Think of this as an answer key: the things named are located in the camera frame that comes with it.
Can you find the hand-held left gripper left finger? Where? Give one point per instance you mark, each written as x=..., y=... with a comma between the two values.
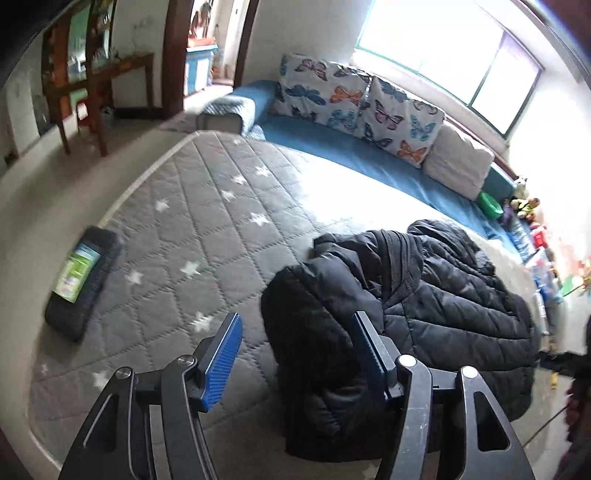
x=225, y=360

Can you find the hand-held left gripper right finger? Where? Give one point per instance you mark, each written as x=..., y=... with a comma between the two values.
x=369, y=355

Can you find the black puffer jacket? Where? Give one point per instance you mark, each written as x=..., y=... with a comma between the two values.
x=461, y=314

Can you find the black pack with green label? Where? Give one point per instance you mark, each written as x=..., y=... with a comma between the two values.
x=92, y=300

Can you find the grey star quilted mattress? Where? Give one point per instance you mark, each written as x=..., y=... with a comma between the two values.
x=207, y=207

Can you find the pack of water bottles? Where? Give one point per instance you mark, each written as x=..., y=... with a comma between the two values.
x=521, y=240

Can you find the dark cloth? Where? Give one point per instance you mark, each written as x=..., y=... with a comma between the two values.
x=563, y=362

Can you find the green bowl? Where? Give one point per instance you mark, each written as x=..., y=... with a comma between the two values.
x=490, y=203

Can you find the blue sofa bed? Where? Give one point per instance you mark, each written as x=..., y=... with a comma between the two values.
x=369, y=157

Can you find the red toy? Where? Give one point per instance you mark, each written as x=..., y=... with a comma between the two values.
x=538, y=234

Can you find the teal cushion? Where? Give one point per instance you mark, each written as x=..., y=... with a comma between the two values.
x=498, y=184

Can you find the white pillow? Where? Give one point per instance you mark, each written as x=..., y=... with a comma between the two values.
x=457, y=159

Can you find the green plush toy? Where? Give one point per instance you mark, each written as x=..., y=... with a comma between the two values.
x=526, y=207

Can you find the white plush toy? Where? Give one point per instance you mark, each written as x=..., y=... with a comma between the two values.
x=521, y=187

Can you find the butterfly print pillow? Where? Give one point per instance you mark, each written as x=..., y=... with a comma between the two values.
x=318, y=92
x=397, y=120

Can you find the folded grey blanket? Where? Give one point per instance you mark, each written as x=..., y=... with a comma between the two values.
x=226, y=113

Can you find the red plastic stool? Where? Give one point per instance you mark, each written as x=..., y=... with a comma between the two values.
x=87, y=117

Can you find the blue cabinet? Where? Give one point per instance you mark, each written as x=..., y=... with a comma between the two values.
x=198, y=69

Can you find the wooden table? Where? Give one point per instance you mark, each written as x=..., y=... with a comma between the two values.
x=124, y=64

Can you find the window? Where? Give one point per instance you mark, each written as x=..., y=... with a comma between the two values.
x=438, y=41

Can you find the wooden door frame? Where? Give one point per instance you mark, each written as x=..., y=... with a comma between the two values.
x=178, y=55

